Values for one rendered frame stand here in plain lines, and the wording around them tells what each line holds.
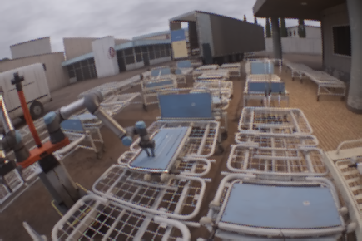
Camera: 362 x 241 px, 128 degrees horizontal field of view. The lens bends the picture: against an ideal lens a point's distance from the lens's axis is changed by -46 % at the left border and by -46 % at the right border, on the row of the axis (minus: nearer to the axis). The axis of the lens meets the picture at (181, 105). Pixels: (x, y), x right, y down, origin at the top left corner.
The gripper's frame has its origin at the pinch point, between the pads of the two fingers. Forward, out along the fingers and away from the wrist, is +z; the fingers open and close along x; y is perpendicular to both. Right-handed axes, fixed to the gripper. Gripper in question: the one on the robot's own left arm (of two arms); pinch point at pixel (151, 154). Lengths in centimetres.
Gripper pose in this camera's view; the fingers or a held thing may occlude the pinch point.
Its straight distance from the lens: 144.4
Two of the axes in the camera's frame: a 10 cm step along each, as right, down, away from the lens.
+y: 2.7, -3.5, 9.0
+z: 2.1, 9.3, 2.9
